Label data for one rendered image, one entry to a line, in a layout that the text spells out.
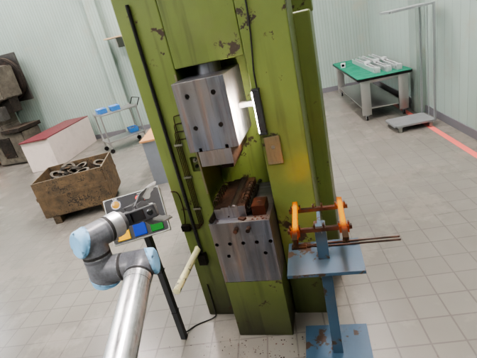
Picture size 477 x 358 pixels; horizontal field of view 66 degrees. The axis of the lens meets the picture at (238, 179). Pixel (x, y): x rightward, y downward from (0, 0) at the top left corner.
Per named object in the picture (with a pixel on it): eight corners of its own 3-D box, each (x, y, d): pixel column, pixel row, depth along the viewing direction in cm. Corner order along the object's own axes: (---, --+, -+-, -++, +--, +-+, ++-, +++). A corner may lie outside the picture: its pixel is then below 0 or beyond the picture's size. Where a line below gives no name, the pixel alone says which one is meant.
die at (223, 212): (247, 216, 222) (244, 204, 219) (216, 219, 227) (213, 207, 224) (257, 186, 259) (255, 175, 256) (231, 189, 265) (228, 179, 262)
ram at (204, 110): (253, 143, 202) (238, 70, 187) (189, 153, 212) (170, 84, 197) (264, 123, 239) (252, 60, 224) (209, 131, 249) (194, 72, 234)
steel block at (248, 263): (282, 280, 230) (269, 219, 213) (224, 282, 240) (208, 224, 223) (288, 231, 279) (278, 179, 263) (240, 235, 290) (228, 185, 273)
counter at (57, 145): (96, 140, 996) (87, 115, 970) (58, 167, 807) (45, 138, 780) (74, 145, 1005) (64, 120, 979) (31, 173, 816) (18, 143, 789)
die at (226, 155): (234, 163, 209) (231, 147, 205) (201, 167, 214) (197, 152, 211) (247, 139, 246) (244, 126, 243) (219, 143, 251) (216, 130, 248)
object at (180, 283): (181, 295, 218) (179, 288, 216) (173, 295, 219) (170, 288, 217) (202, 251, 257) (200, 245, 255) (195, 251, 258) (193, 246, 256)
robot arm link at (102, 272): (123, 289, 118) (111, 255, 114) (89, 295, 119) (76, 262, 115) (130, 273, 127) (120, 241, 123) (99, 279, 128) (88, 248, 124)
